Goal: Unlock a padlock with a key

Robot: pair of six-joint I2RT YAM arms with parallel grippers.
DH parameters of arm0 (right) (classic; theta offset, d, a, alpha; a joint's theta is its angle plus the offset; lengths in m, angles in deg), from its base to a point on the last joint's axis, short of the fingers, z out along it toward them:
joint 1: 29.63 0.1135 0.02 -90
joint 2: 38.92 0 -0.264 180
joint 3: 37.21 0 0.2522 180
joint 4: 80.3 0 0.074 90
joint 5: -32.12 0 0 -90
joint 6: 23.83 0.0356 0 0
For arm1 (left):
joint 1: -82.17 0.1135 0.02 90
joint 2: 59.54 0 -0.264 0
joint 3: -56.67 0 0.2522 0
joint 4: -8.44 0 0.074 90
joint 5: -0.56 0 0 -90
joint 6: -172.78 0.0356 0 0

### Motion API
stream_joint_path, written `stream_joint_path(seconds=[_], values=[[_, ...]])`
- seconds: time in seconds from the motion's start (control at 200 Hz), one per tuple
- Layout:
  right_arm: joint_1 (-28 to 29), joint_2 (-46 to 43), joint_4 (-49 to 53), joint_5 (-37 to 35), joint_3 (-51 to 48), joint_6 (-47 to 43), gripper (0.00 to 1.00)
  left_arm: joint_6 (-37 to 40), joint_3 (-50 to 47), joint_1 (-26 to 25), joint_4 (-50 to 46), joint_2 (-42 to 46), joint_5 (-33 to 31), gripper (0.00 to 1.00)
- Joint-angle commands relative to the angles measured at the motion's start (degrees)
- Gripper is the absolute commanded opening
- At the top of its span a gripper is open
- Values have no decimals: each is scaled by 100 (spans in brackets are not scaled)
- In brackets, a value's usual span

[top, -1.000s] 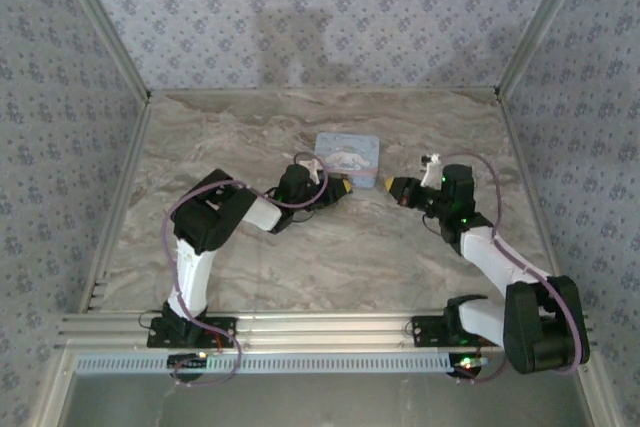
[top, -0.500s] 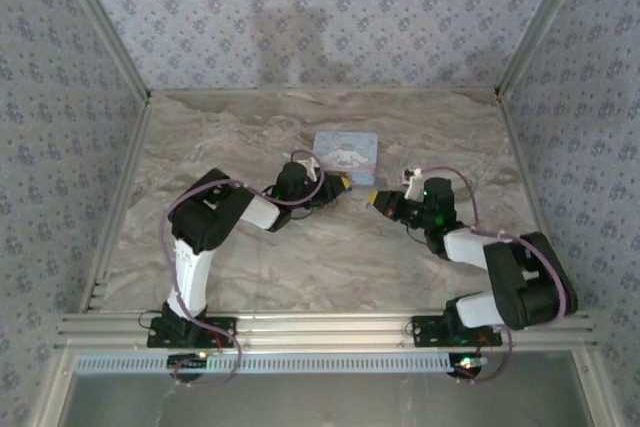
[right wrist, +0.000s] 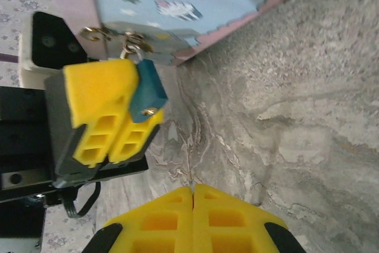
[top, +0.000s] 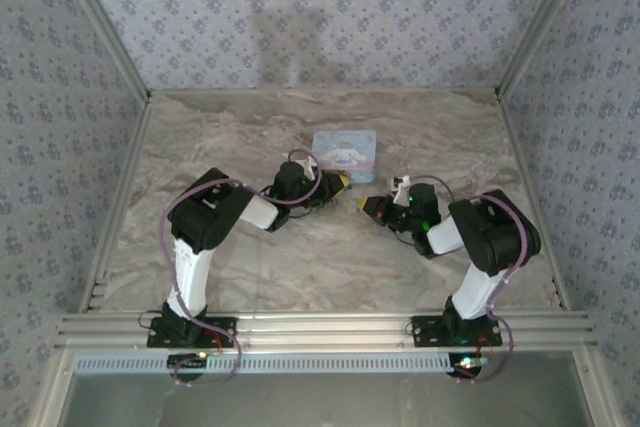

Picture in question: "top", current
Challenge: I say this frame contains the black controller board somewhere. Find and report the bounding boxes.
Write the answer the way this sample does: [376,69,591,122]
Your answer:
[168,352,210,369]
[448,352,489,379]

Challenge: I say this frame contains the aluminium side rail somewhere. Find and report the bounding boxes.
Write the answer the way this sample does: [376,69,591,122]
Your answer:
[494,89,572,312]
[78,91,154,313]

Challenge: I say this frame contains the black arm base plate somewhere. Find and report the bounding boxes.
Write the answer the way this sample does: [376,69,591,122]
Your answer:
[411,315,503,349]
[146,314,239,349]

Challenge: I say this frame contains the long aluminium base rail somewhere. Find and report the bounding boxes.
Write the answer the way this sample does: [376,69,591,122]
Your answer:
[53,310,599,349]

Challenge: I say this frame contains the grey slotted cable duct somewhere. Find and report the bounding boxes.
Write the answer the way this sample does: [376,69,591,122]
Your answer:
[74,352,481,375]

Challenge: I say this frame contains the aluminium corner post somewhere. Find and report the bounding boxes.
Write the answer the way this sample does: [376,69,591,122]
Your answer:
[47,0,152,102]
[495,0,597,99]

